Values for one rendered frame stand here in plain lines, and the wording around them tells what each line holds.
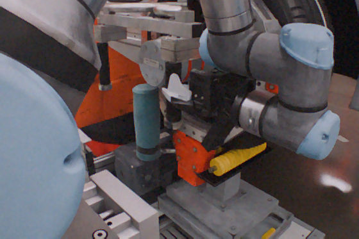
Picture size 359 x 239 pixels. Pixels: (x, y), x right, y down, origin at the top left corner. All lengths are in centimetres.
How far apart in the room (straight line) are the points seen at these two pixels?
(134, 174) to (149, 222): 81
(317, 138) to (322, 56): 11
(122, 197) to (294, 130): 26
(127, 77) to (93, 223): 101
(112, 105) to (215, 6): 91
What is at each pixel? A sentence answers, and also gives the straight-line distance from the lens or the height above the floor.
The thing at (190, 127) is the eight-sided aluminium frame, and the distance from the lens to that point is 97.
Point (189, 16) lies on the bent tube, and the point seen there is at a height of 99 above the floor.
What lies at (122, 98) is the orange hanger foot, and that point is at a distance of 128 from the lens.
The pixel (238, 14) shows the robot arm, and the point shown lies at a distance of 44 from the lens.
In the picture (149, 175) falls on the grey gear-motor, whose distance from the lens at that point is 124.
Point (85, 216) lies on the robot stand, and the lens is 34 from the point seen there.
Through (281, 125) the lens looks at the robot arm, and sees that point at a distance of 45.
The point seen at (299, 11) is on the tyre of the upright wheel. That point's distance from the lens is 78.
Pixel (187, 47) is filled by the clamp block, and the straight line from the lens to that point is 62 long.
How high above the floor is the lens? 105
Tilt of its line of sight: 22 degrees down
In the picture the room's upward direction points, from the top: straight up
